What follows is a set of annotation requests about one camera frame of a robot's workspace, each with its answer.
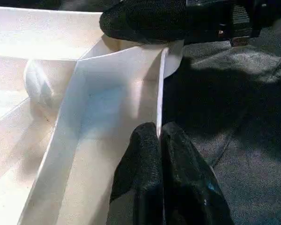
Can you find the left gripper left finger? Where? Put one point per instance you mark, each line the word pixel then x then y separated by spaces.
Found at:
pixel 138 187

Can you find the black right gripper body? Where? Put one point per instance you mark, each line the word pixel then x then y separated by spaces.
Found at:
pixel 229 21

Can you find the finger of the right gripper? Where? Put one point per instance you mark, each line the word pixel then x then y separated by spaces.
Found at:
pixel 145 21

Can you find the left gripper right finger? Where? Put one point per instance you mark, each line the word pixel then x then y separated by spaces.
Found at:
pixel 189 187

